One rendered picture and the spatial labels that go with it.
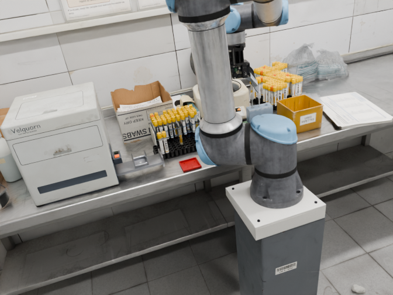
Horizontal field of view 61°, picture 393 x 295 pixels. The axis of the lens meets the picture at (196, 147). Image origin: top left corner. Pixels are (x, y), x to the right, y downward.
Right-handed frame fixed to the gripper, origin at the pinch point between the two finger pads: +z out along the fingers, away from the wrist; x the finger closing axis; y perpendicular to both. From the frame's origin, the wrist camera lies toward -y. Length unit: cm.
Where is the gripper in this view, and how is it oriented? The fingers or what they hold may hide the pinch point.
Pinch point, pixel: (238, 95)
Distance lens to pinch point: 132.7
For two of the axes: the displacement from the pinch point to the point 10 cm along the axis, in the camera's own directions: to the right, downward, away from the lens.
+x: 9.9, -1.7, 0.3
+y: 1.0, 4.2, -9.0
